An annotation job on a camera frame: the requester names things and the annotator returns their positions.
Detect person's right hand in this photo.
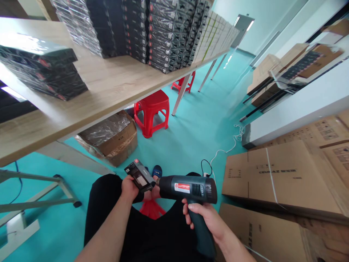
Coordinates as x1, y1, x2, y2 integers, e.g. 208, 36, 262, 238
182, 198, 233, 244

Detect person's left hand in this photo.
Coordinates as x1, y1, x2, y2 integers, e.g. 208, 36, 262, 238
121, 174, 143, 203

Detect person's right fingers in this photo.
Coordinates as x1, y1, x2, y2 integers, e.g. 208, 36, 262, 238
182, 198, 196, 230

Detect person's right thumb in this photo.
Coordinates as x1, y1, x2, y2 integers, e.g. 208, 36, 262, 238
188, 203, 216, 219

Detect small black product box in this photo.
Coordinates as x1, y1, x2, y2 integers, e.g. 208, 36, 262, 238
124, 159, 156, 191

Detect dark green heat gun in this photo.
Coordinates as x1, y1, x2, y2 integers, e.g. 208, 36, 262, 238
159, 174, 218, 260

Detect person's feet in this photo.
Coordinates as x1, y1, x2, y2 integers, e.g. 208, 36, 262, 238
144, 164, 164, 178

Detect red plastic stool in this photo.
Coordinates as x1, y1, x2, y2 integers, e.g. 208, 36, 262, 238
139, 199, 167, 220
171, 71, 196, 94
133, 89, 170, 139

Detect person's legs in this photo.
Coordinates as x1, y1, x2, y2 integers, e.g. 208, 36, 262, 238
83, 172, 218, 262

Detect open carton with plastic film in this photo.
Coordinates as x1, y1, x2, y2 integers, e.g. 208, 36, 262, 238
75, 110, 138, 167

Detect plain brown cardboard carton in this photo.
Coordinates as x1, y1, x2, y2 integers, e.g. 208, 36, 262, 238
217, 202, 320, 262

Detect long wooden table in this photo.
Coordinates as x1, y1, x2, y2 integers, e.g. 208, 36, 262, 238
0, 17, 232, 167

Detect small stack of wrapped boxes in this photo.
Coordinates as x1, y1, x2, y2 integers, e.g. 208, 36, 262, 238
0, 41, 89, 102

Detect white table with black legs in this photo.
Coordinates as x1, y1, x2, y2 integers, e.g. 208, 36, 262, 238
239, 59, 349, 149

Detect pile of printed cardboard cartons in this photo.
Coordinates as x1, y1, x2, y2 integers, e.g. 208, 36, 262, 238
250, 109, 349, 175

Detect large stacks of black boxes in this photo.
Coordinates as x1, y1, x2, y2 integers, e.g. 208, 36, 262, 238
50, 0, 212, 75

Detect stack of brown cartons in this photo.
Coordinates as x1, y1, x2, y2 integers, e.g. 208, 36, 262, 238
246, 43, 309, 107

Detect row of white boxes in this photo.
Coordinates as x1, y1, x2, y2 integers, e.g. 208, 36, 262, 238
192, 10, 240, 64

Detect open carton of black boxes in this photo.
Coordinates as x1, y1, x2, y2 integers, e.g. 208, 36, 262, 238
272, 43, 344, 80

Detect grey door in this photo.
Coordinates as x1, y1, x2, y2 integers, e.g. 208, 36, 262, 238
233, 14, 256, 49

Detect black heat gun cable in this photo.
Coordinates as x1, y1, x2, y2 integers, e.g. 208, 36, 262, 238
201, 159, 216, 178

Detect white power cable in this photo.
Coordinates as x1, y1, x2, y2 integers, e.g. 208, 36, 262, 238
211, 124, 246, 175

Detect strapped brown cardboard carton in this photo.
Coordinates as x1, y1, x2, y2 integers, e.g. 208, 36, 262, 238
221, 139, 349, 219

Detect grey metal frame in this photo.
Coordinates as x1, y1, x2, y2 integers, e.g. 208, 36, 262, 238
0, 169, 82, 254

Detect blue cable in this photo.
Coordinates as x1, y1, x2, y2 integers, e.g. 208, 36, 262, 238
13, 161, 24, 202

